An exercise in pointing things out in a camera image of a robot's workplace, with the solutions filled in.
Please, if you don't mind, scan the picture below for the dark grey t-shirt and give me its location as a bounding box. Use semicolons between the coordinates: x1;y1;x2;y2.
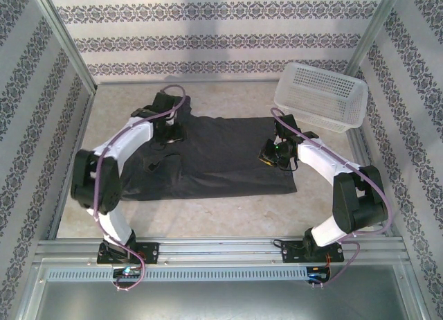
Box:
119;97;299;204

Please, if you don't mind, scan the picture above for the white perforated plastic basket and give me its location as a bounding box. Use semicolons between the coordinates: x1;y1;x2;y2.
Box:
272;62;369;134

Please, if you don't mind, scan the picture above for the right controller board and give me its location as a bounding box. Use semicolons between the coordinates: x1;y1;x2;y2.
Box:
306;264;332;283

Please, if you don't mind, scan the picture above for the controller board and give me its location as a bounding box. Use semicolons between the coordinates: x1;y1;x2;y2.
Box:
113;266;141;280
306;264;332;283

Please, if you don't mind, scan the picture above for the left controller board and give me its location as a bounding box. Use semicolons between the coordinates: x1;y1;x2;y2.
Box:
113;266;141;280

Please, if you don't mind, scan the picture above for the grey sheet metal panel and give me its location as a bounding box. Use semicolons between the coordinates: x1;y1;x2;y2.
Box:
19;257;428;320

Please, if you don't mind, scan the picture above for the thin black right gripper cable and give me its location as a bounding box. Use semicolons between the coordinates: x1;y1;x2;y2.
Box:
276;152;299;172

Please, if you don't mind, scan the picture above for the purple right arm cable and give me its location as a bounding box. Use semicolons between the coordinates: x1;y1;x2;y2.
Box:
269;107;395;289

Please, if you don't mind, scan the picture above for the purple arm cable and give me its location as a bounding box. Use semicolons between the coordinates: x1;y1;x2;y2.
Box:
269;107;395;289
93;84;191;294

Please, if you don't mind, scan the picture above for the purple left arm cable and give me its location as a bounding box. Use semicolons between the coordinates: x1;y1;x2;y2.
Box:
93;84;191;294

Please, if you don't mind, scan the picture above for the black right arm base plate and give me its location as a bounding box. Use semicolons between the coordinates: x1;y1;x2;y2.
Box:
280;240;345;265

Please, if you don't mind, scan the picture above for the aluminium mounting rail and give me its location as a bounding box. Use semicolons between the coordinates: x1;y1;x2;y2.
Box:
34;237;406;265

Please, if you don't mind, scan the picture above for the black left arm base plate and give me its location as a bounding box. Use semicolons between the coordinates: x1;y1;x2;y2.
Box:
96;241;160;265

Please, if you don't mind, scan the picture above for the aluminium frame post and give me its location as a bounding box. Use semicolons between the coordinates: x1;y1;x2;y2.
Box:
29;0;98;96
345;0;405;82

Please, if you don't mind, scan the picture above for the slotted grey cable duct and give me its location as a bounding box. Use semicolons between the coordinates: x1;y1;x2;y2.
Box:
44;266;311;283

